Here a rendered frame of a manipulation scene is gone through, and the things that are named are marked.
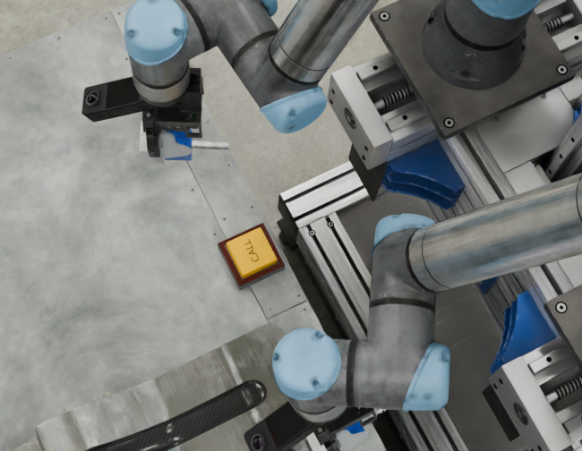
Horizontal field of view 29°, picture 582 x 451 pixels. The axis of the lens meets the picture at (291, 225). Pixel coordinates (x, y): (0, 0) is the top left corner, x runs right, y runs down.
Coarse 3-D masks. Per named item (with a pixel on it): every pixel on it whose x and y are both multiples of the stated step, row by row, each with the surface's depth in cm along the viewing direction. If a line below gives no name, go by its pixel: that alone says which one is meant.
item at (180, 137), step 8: (144, 136) 166; (176, 136) 167; (184, 136) 167; (144, 144) 165; (184, 144) 167; (192, 144) 168; (200, 144) 168; (208, 144) 168; (216, 144) 168; (224, 144) 168; (144, 152) 165; (192, 152) 169; (144, 160) 168; (152, 160) 168
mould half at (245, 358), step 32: (224, 352) 163; (256, 352) 163; (160, 384) 161; (192, 384) 161; (224, 384) 161; (64, 416) 154; (96, 416) 155; (128, 416) 158; (160, 416) 160; (256, 416) 160; (32, 448) 160; (64, 448) 153; (192, 448) 159; (224, 448) 159
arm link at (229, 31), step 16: (192, 0) 137; (208, 0) 137; (224, 0) 137; (240, 0) 137; (256, 0) 138; (272, 0) 139; (192, 16) 136; (208, 16) 136; (224, 16) 137; (240, 16) 136; (256, 16) 136; (208, 32) 137; (224, 32) 137; (240, 32) 136; (256, 32) 135; (208, 48) 139; (224, 48) 138
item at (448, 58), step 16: (432, 16) 162; (432, 32) 159; (448, 32) 156; (432, 48) 160; (448, 48) 157; (464, 48) 155; (480, 48) 154; (496, 48) 154; (512, 48) 156; (432, 64) 162; (448, 64) 159; (464, 64) 159; (480, 64) 157; (496, 64) 157; (512, 64) 159; (448, 80) 161; (464, 80) 160; (480, 80) 159; (496, 80) 160
